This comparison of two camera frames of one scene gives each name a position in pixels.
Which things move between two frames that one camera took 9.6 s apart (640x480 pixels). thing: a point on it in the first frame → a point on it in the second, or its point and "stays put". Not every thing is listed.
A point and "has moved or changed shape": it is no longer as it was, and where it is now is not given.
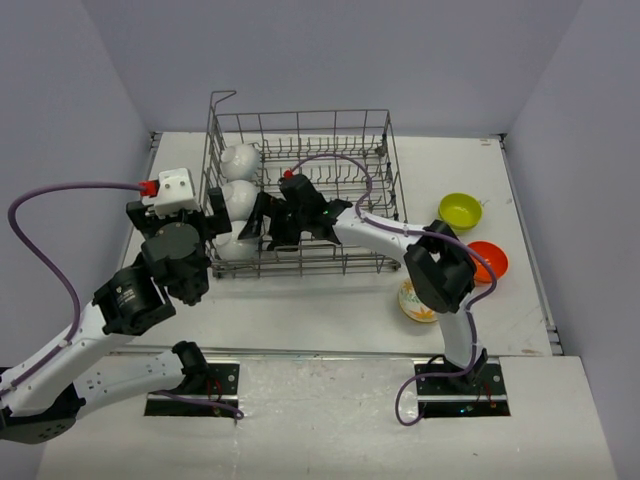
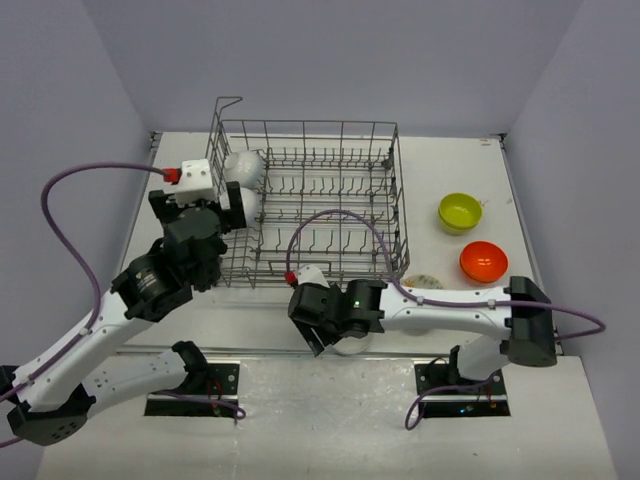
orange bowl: [483, 274] stays put
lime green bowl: [461, 211] stays put
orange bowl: [494, 255] stays put
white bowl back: [240, 162] has moved or changed shape
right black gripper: [272, 207] → [314, 339]
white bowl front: [230, 247] → [349, 345]
